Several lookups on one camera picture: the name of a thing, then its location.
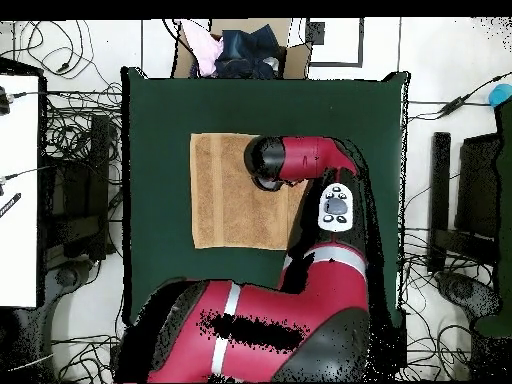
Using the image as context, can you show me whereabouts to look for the orange-brown terry towel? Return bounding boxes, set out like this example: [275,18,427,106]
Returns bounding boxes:
[189,132,309,251]

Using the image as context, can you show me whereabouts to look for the dark green table cloth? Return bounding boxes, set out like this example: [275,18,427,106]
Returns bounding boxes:
[121,66,409,327]

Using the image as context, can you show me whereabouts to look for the brown cardboard box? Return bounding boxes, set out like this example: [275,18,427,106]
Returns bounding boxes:
[172,18,313,80]

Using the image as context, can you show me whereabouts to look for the dark blue jeans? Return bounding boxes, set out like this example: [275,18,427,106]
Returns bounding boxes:
[215,24,283,80]

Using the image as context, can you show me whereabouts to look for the pink garment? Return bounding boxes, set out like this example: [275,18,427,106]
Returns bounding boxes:
[181,21,225,78]

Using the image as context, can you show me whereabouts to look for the black equipment stand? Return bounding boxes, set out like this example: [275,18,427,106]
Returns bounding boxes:
[47,113,111,261]
[427,131,501,273]

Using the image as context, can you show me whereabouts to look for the black power box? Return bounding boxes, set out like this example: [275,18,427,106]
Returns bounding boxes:
[384,307,408,369]

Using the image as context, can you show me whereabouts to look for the white desk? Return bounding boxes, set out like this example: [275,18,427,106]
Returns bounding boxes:
[0,73,41,309]

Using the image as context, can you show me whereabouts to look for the dark green fabric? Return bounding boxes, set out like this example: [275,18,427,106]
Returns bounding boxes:
[475,103,512,337]

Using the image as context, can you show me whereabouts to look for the light blue round object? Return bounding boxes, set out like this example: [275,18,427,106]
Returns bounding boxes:
[488,82,512,108]

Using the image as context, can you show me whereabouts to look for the black cable bundle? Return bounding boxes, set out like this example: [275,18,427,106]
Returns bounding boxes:
[399,227,497,289]

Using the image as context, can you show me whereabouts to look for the tangled black cables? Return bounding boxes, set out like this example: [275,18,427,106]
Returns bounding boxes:
[0,19,123,181]

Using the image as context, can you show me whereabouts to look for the tangled floor cables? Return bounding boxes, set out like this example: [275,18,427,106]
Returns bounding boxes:
[395,289,475,383]

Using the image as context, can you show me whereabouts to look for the black power adapter with cable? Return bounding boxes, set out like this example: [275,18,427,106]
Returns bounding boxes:
[407,71,512,123]

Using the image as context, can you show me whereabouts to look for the loose black floor cables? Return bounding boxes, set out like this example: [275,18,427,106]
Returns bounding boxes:
[51,333,121,383]

